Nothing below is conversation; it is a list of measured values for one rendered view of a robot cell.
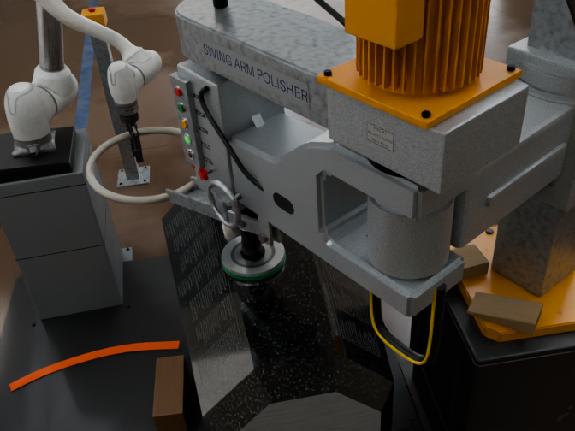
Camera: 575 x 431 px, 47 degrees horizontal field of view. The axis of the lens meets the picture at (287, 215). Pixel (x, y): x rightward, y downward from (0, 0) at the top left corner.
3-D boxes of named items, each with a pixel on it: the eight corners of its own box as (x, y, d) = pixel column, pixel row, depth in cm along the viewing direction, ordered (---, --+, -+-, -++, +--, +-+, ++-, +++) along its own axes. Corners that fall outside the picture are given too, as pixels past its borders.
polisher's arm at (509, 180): (537, 109, 208) (552, 33, 193) (646, 149, 187) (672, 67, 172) (376, 212, 172) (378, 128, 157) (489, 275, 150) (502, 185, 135)
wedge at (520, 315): (541, 314, 201) (543, 302, 198) (532, 336, 195) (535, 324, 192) (476, 293, 210) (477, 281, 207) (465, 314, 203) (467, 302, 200)
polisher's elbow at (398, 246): (402, 220, 168) (406, 154, 156) (465, 254, 156) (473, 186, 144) (349, 255, 158) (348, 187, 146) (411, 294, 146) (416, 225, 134)
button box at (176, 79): (207, 167, 196) (192, 79, 179) (200, 170, 195) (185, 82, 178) (192, 156, 201) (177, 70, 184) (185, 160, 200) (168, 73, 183)
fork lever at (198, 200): (320, 220, 199) (316, 204, 197) (270, 249, 189) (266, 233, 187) (204, 184, 252) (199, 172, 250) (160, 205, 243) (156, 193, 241)
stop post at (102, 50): (150, 167, 429) (111, 1, 364) (149, 184, 413) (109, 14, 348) (119, 170, 428) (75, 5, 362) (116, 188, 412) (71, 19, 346)
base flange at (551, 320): (566, 223, 241) (568, 213, 238) (642, 320, 202) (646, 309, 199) (435, 243, 237) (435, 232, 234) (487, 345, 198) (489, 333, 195)
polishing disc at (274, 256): (287, 235, 230) (287, 233, 229) (281, 277, 213) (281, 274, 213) (228, 235, 233) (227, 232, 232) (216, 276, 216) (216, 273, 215)
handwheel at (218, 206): (266, 223, 190) (261, 180, 181) (238, 239, 185) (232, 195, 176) (234, 202, 200) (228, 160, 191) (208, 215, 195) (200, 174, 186)
